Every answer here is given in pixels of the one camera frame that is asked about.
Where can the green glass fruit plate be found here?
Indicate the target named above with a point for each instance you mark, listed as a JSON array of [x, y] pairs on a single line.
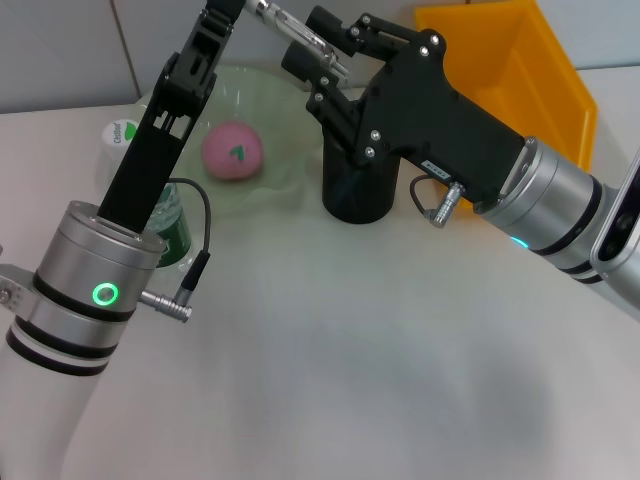
[[270, 115]]

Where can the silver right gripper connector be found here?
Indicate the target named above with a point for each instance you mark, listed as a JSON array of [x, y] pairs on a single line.
[[447, 205]]

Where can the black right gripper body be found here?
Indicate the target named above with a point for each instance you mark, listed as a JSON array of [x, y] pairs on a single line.
[[430, 115]]

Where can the black mesh pen holder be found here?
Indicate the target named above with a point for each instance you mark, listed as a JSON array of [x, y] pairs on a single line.
[[360, 195]]

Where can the clear green-label water bottle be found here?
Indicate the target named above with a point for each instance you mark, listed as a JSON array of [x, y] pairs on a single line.
[[175, 235]]

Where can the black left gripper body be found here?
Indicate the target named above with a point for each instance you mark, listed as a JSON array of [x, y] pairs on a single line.
[[140, 180]]

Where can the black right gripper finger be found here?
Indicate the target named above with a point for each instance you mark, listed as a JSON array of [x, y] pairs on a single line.
[[300, 60], [325, 22]]

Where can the white grey ballpoint pen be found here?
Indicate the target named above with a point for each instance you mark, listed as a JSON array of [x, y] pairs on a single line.
[[300, 32]]

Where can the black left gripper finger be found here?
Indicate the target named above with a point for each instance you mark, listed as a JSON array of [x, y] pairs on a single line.
[[200, 80], [165, 80]]

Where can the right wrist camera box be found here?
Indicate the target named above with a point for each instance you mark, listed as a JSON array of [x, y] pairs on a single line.
[[620, 225]]

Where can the yellow plastic bin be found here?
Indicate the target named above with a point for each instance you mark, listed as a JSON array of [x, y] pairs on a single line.
[[525, 65]]

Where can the pink peach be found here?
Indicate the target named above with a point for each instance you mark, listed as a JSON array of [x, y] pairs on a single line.
[[225, 155]]

